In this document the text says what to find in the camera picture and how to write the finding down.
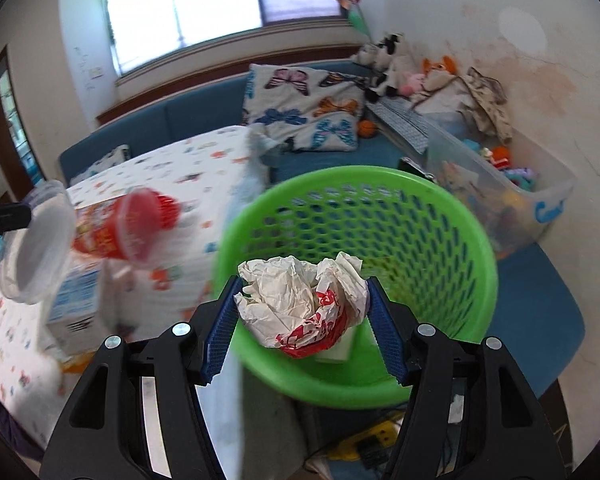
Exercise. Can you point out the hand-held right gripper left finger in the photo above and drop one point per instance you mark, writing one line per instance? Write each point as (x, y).
(220, 330)

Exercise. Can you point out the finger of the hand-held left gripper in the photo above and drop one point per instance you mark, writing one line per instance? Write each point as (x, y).
(5, 217)

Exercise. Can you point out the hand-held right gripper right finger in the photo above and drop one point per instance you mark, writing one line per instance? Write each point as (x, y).
(387, 335)

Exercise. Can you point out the clear plastic container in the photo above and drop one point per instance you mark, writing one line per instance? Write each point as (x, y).
(35, 250)

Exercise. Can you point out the green plastic mesh basket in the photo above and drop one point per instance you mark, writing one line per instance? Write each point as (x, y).
(445, 300)

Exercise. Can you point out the white red paper wrapper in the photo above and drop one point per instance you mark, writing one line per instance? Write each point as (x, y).
(290, 300)

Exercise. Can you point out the white blue carton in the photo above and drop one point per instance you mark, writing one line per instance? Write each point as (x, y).
(72, 305)

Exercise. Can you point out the small butterfly pillow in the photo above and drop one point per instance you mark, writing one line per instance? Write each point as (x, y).
(105, 160)

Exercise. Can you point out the yellow plastic object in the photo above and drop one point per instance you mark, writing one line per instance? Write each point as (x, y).
(352, 447)

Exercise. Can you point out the red plastic cup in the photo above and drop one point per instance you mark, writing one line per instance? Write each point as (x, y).
(130, 225)

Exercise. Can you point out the printed blanket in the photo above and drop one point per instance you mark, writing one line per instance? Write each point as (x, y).
(180, 185)

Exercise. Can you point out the blue sofa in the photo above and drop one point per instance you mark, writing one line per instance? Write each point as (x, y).
(180, 115)

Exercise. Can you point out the clear plastic storage bin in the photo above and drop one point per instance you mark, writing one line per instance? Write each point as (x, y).
(545, 205)

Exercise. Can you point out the orange ball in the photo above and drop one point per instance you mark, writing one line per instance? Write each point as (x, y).
(368, 129)

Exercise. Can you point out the white computer keyboard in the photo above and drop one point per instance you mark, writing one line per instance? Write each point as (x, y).
(402, 122)

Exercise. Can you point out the large butterfly pillow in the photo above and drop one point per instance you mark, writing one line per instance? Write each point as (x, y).
(300, 110)

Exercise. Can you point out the pink plush toy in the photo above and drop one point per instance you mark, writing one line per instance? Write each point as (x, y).
(414, 83)

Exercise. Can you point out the beige printed cloth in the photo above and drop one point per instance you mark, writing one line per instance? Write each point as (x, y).
(490, 100)

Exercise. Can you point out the orange fox plush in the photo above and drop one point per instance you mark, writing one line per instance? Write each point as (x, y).
(439, 72)

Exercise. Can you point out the black white cow plush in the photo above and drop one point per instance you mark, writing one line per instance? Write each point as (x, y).
(392, 62)

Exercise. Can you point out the window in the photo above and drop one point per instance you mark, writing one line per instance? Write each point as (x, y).
(180, 5)

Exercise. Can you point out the grey white plush toy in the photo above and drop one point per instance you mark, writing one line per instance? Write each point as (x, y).
(366, 54)

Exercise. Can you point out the white wall switch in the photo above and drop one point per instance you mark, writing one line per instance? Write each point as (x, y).
(95, 72)

